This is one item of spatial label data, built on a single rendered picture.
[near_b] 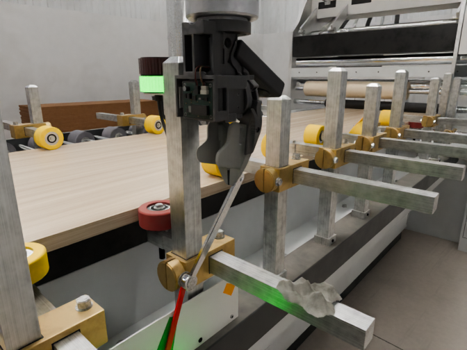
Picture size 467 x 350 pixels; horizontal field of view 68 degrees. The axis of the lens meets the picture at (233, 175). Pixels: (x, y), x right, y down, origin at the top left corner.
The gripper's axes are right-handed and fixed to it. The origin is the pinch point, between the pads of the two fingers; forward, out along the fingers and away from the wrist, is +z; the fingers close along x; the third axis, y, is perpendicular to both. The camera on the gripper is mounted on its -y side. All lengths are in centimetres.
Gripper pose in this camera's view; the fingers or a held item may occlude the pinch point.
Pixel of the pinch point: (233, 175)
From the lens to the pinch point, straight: 50.0
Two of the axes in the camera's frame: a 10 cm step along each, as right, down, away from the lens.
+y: -6.6, 2.0, -7.2
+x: 7.5, 1.8, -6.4
